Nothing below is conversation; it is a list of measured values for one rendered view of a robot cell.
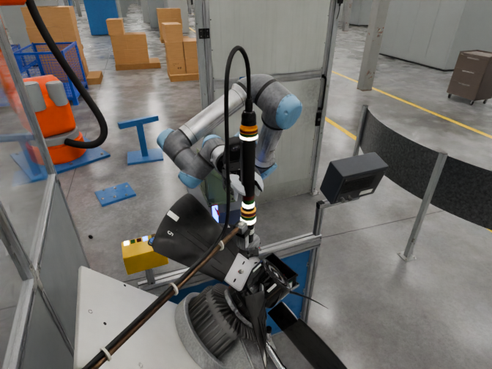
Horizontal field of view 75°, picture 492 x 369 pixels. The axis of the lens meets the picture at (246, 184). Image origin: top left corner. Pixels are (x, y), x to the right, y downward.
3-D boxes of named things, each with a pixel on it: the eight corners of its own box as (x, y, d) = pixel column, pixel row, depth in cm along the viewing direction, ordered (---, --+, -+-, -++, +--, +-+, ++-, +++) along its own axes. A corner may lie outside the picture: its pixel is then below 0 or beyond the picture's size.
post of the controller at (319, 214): (315, 236, 161) (320, 204, 151) (312, 233, 163) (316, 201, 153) (320, 234, 162) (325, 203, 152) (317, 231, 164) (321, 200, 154)
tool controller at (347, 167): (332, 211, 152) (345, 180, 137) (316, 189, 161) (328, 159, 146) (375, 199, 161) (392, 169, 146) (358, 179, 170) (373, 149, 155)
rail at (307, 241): (141, 302, 137) (138, 289, 133) (140, 294, 140) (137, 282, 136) (320, 247, 166) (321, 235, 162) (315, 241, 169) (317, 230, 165)
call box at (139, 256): (128, 277, 124) (122, 258, 118) (126, 261, 132) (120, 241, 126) (169, 266, 129) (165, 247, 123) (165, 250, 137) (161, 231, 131)
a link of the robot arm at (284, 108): (255, 154, 163) (280, 73, 116) (276, 174, 160) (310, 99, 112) (239, 167, 159) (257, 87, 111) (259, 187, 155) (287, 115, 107)
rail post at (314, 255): (299, 338, 206) (313, 248, 164) (296, 333, 209) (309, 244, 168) (304, 336, 207) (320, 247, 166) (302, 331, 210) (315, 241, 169)
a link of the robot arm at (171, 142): (258, 55, 117) (150, 134, 105) (278, 73, 114) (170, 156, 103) (256, 76, 128) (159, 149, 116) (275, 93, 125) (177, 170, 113)
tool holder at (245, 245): (248, 258, 89) (248, 231, 84) (228, 249, 93) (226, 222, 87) (264, 240, 96) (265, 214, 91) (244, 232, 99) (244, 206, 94)
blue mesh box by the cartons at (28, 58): (28, 109, 597) (7, 53, 545) (46, 91, 701) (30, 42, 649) (78, 105, 616) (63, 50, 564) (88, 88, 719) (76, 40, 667)
